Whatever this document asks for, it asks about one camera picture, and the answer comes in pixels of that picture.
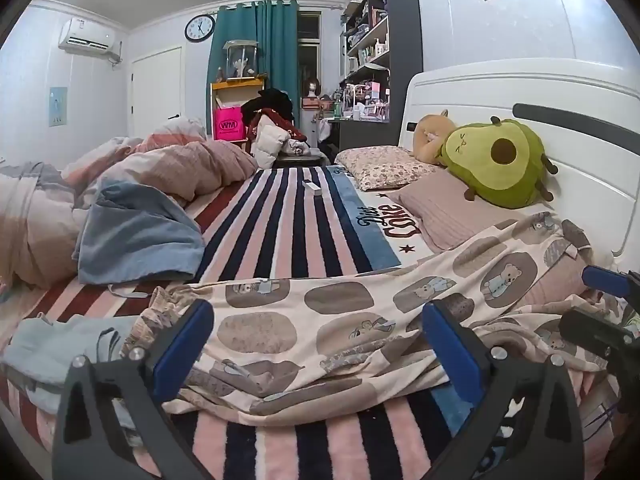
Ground black clothing pile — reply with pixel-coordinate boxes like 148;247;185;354
241;88;295;131

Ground dark desk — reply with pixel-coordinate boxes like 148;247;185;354
326;116;403;155

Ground pink bag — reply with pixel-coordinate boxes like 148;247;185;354
215;107;246;141

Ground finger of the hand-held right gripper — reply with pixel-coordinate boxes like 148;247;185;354
559;307;640;361
581;264;640;306

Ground black wall clock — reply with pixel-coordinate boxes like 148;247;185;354
184;14;216;42

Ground pink quilt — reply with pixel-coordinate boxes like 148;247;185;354
0;117;258;288

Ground blue grey cloth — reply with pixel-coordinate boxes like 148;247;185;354
75;182;207;286

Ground glass display case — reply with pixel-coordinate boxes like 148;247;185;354
222;40;261;81

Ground white air conditioner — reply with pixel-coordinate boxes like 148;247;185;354
58;17;117;54

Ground white door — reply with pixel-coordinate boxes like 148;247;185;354
131;46;183;140

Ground cream bear print pants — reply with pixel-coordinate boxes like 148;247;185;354
132;212;632;416

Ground teal curtain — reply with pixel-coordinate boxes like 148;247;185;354
207;0;301;126

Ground striped blanket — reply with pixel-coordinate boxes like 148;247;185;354
0;165;616;480

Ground avocado plush toy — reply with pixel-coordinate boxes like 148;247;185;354
436;117;558;209

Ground floral pillow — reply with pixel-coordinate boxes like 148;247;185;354
334;146;448;192

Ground pink pillow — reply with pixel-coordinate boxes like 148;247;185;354
385;170;531;253

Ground dark shelf unit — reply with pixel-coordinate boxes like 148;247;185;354
340;0;423;123

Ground white bed headboard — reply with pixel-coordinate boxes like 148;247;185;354
397;57;640;273

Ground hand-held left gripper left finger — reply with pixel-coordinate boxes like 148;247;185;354
52;299;216;480

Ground light blue cloth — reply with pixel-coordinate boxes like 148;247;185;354
0;312;151;413

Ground tan plush toy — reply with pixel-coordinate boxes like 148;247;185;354
413;110;457;165

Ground small blue wall poster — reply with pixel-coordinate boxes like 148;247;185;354
49;86;68;126

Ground yellow shelf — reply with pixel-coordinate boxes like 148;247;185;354
210;76;268;141

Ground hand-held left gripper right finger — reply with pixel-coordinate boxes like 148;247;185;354
421;300;586;480

